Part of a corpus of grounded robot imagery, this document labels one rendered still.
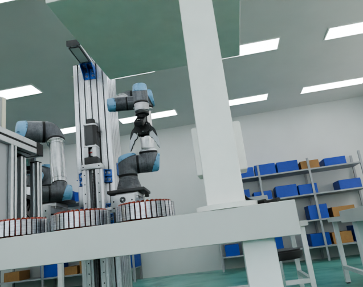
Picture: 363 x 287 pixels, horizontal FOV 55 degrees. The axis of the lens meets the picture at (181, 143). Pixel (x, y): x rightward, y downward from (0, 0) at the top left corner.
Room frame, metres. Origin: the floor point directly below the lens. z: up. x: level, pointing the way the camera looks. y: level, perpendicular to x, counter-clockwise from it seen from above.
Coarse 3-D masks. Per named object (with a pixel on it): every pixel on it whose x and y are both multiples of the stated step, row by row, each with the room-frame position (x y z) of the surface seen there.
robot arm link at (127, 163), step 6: (120, 156) 2.12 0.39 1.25; (126, 156) 2.10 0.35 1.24; (132, 156) 2.11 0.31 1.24; (120, 162) 2.11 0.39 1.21; (126, 162) 2.10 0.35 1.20; (132, 162) 2.10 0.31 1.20; (138, 162) 2.10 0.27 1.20; (120, 168) 2.11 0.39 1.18; (126, 168) 2.10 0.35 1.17; (132, 168) 2.11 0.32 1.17; (138, 168) 2.12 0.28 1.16; (120, 174) 2.11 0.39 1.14
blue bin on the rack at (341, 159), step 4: (340, 156) 6.99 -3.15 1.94; (344, 156) 6.98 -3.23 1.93; (324, 160) 7.03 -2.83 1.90; (328, 160) 7.02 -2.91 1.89; (332, 160) 7.01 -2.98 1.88; (336, 160) 7.00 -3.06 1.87; (340, 160) 7.00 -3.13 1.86; (344, 160) 6.99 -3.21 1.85; (320, 164) 7.35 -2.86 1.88; (324, 164) 7.05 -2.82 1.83; (328, 164) 7.02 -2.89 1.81; (332, 164) 7.02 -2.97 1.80; (336, 164) 7.01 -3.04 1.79
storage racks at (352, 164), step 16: (352, 160) 7.40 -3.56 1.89; (256, 176) 7.17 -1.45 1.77; (272, 176) 7.30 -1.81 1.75; (288, 176) 7.60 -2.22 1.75; (304, 176) 7.55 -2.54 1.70; (320, 192) 7.02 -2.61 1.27; (336, 192) 7.28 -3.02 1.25; (320, 224) 7.05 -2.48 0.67; (224, 256) 7.47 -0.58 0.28; (240, 256) 7.24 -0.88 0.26; (0, 272) 7.92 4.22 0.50
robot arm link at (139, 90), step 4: (136, 84) 1.63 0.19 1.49; (140, 84) 1.63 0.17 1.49; (144, 84) 1.65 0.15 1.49; (136, 88) 1.63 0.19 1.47; (140, 88) 1.63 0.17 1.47; (144, 88) 1.64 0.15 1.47; (136, 92) 1.63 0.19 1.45; (140, 92) 1.63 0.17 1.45; (144, 92) 1.64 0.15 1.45; (136, 96) 1.64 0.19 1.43; (140, 96) 1.63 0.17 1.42; (144, 96) 1.64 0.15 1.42; (136, 100) 1.64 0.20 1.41; (140, 100) 1.63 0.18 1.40; (144, 100) 1.64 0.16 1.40
